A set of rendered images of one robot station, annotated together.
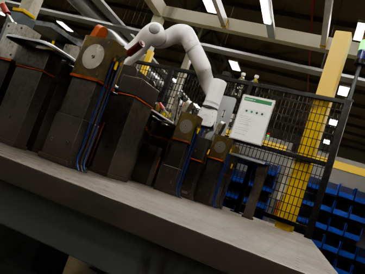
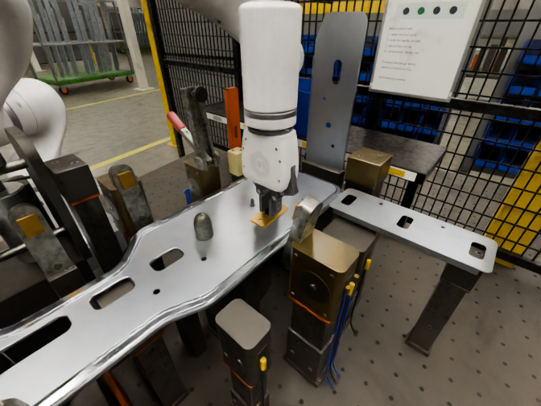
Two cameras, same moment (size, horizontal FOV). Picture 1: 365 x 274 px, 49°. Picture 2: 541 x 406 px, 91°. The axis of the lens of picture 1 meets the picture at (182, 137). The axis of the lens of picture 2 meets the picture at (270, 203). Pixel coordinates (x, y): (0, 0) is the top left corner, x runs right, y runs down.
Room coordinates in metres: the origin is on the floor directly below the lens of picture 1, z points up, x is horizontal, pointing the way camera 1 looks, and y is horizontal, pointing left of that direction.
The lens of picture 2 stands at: (1.68, -0.18, 1.32)
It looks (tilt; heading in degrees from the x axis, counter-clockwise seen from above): 34 degrees down; 13
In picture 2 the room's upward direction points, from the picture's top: straight up
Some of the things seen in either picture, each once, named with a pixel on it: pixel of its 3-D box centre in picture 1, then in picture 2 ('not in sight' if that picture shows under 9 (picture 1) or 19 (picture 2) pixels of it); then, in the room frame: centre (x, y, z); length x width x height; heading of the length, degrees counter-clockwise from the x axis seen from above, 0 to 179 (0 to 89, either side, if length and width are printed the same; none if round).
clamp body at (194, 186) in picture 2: not in sight; (207, 218); (2.21, 0.11, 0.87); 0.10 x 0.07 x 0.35; 62
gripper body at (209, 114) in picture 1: (207, 116); (270, 151); (2.10, -0.09, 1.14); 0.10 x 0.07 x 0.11; 62
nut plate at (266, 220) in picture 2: not in sight; (270, 212); (2.10, -0.09, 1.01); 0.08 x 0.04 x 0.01; 152
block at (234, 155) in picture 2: not in sight; (241, 210); (2.25, 0.03, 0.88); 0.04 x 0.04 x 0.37; 62
